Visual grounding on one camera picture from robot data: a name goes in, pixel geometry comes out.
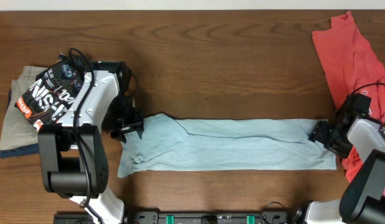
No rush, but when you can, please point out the black looped cable on rail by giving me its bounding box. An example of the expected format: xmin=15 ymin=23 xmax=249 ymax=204
xmin=259 ymin=201 xmax=290 ymax=224

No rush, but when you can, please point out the red printed t-shirt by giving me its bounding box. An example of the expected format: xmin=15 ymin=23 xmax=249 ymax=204
xmin=311 ymin=11 xmax=385 ymax=197

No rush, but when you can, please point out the beige folded garment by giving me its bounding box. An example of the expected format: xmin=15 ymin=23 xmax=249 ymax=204
xmin=0 ymin=66 xmax=45 ymax=158

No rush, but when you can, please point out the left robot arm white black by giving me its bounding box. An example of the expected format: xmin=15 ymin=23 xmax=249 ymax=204
xmin=37 ymin=61 xmax=144 ymax=224

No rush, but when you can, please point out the navy folded garment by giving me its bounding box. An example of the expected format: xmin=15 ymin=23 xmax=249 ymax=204
xmin=0 ymin=90 xmax=39 ymax=159

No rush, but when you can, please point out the black printed folded shirt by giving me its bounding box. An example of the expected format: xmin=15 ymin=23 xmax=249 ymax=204
xmin=14 ymin=54 xmax=84 ymax=131

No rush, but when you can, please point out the light blue t-shirt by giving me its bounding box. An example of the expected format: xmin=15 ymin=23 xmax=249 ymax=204
xmin=118 ymin=113 xmax=336 ymax=178

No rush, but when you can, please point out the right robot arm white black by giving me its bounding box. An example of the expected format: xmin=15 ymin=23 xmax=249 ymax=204
xmin=304 ymin=93 xmax=385 ymax=224

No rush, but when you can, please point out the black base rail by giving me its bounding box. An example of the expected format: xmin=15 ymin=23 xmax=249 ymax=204
xmin=53 ymin=210 xmax=308 ymax=224

